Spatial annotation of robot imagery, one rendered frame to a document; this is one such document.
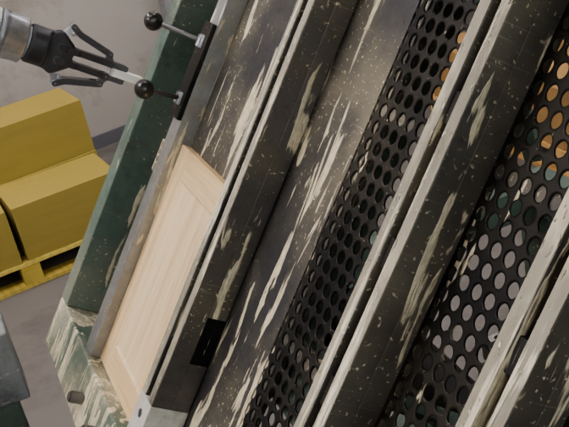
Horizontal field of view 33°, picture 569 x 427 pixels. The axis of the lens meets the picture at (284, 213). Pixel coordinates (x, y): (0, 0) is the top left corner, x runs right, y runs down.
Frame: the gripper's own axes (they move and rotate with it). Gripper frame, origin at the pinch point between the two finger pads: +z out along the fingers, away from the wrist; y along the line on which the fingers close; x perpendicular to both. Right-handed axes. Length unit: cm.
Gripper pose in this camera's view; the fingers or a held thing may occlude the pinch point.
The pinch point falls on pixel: (125, 75)
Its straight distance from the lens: 195.0
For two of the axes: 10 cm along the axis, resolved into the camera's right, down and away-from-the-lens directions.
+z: 8.5, 2.5, 4.6
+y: -3.8, 9.1, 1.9
